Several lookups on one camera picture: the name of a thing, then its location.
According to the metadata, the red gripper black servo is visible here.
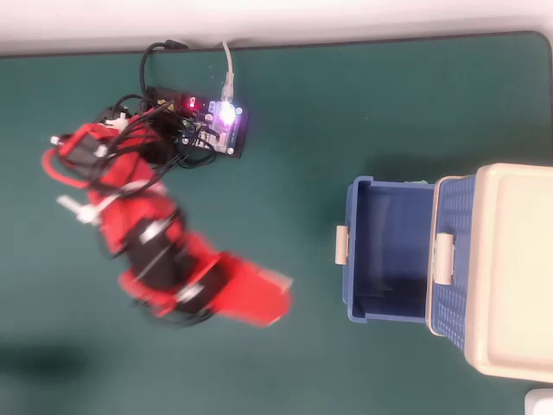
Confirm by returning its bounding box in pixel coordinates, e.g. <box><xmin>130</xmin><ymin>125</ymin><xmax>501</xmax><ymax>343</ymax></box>
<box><xmin>118</xmin><ymin>233</ymin><xmax>296</xmax><ymax>329</ymax></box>

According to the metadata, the blue wicker drawer beige handle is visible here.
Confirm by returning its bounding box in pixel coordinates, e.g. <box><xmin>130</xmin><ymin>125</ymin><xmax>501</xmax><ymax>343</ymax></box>
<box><xmin>431</xmin><ymin>174</ymin><xmax>477</xmax><ymax>349</ymax></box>
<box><xmin>334</xmin><ymin>175</ymin><xmax>438</xmax><ymax>324</ymax></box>

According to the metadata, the beige plastic drawer cabinet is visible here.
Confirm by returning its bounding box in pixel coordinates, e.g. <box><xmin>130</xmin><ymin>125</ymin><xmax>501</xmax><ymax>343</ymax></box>
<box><xmin>425</xmin><ymin>163</ymin><xmax>553</xmax><ymax>384</ymax></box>

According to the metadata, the dark green table mat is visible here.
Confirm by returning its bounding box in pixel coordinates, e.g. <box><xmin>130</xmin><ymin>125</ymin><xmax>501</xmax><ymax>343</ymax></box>
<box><xmin>0</xmin><ymin>29</ymin><xmax>553</xmax><ymax>415</ymax></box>

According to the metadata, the motor controller circuit board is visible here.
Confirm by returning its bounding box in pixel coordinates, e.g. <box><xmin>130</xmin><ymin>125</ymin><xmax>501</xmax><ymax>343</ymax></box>
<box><xmin>144</xmin><ymin>85</ymin><xmax>251</xmax><ymax>160</ymax></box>

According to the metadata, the white zip tie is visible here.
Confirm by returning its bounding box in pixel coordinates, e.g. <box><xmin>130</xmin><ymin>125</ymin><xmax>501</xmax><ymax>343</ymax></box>
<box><xmin>56</xmin><ymin>195</ymin><xmax>105</xmax><ymax>225</ymax></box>

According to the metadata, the white object corner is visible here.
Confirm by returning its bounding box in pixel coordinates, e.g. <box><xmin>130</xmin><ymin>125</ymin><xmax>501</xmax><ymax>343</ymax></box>
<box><xmin>524</xmin><ymin>387</ymin><xmax>553</xmax><ymax>415</ymax></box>

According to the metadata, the white USB cable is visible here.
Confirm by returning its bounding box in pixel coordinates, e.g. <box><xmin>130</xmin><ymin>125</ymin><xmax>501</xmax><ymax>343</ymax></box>
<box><xmin>221</xmin><ymin>40</ymin><xmax>238</xmax><ymax>104</ymax></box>

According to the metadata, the black power cable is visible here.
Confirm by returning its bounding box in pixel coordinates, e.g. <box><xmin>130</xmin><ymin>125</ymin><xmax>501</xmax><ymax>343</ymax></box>
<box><xmin>138</xmin><ymin>39</ymin><xmax>189</xmax><ymax>103</ymax></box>

